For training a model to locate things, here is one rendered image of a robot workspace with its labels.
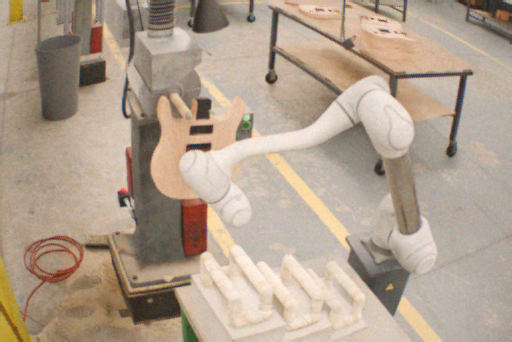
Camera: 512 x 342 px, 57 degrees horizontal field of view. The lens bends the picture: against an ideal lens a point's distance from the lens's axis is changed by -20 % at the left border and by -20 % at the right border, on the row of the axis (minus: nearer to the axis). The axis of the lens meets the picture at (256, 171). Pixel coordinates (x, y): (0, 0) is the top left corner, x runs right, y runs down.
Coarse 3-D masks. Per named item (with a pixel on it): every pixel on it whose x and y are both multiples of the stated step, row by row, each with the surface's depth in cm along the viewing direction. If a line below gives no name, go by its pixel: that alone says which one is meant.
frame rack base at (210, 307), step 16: (192, 288) 149; (208, 288) 144; (240, 288) 145; (192, 304) 153; (208, 304) 139; (224, 304) 139; (256, 304) 140; (208, 320) 143; (224, 320) 134; (272, 320) 135; (208, 336) 146; (224, 336) 133; (240, 336) 129; (256, 336) 131; (272, 336) 134
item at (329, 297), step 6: (306, 270) 161; (312, 270) 161; (312, 276) 159; (318, 282) 156; (324, 288) 154; (324, 294) 152; (330, 294) 152; (324, 300) 152; (330, 300) 150; (336, 300) 150; (330, 306) 150; (336, 306) 148; (342, 306) 149
